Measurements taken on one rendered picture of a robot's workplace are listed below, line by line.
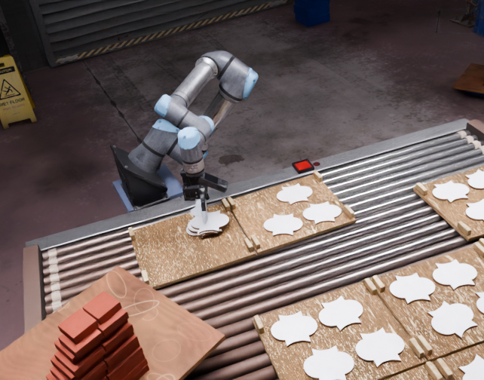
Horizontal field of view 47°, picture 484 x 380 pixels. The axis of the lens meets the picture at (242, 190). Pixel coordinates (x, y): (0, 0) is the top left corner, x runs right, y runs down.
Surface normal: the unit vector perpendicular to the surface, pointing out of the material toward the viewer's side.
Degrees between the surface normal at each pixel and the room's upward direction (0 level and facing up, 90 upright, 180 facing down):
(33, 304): 0
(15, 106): 77
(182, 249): 0
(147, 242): 0
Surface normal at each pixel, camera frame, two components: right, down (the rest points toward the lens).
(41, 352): -0.11, -0.80
